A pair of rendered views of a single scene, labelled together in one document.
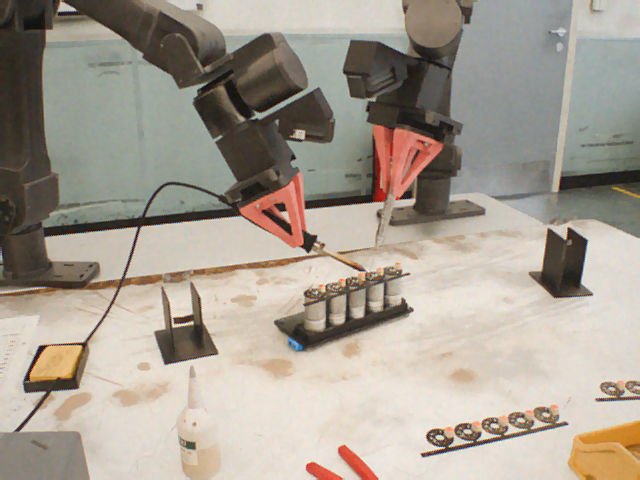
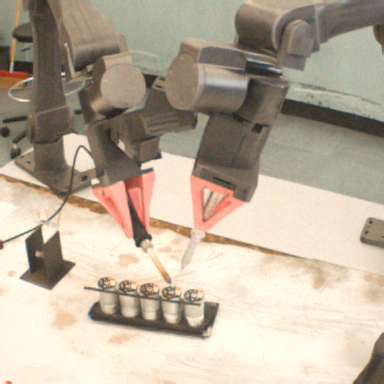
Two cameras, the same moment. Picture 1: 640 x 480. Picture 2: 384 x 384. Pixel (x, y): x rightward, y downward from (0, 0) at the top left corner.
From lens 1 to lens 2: 0.62 m
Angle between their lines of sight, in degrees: 42
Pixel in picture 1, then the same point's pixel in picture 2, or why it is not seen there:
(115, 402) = not seen: outside the picture
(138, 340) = not seen: hidden behind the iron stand
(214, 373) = (31, 301)
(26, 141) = (41, 83)
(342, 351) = (113, 336)
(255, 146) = (94, 144)
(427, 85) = (212, 136)
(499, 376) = not seen: outside the picture
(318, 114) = (127, 134)
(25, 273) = (40, 171)
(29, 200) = (39, 124)
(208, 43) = (88, 52)
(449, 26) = (189, 91)
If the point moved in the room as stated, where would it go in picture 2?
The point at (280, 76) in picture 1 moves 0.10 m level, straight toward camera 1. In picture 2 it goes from (100, 96) to (33, 122)
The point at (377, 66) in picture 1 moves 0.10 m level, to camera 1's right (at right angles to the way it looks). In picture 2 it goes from (151, 109) to (222, 137)
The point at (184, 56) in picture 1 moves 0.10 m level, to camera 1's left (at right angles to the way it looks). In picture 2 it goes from (67, 62) to (32, 51)
